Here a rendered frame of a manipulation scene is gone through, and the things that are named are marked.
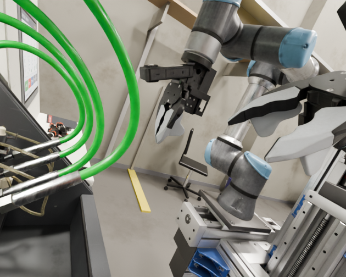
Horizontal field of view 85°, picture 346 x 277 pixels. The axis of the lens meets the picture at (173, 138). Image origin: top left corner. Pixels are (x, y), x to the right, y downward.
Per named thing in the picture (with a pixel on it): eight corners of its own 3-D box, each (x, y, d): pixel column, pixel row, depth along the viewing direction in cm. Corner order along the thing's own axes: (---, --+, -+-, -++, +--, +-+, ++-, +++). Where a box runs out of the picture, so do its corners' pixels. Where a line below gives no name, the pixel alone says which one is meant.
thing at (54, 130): (72, 146, 85) (76, 135, 84) (45, 141, 79) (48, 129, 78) (71, 130, 104) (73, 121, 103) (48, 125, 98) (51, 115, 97)
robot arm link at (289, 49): (314, 94, 75) (293, 76, 38) (285, 87, 81) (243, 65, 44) (330, 64, 71) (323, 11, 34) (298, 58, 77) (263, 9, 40)
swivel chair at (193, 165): (189, 185, 369) (212, 135, 351) (206, 207, 308) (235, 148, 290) (157, 178, 341) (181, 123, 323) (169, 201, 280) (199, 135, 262)
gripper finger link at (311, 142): (296, 209, 18) (352, 156, 20) (297, 164, 15) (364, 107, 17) (267, 190, 20) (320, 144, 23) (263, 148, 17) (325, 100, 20)
